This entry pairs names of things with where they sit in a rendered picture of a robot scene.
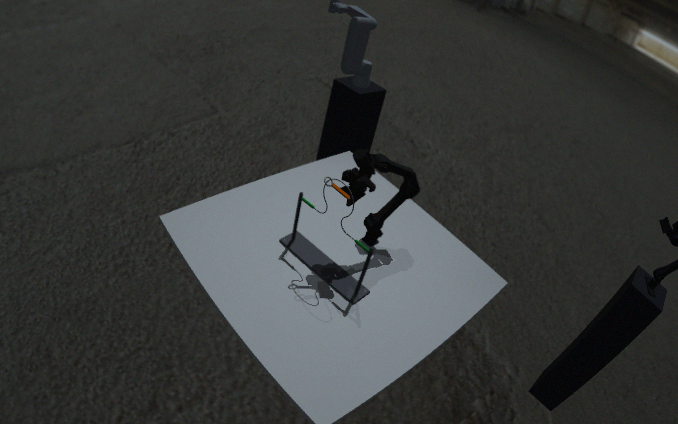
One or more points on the orange handle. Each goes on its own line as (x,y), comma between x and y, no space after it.
(337,188)

